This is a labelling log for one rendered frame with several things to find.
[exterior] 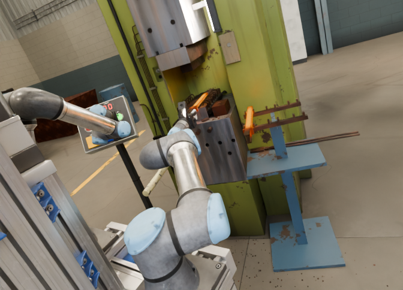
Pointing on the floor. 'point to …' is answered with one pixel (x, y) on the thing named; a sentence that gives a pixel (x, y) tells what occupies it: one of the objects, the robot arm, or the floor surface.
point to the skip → (80, 99)
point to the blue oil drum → (119, 90)
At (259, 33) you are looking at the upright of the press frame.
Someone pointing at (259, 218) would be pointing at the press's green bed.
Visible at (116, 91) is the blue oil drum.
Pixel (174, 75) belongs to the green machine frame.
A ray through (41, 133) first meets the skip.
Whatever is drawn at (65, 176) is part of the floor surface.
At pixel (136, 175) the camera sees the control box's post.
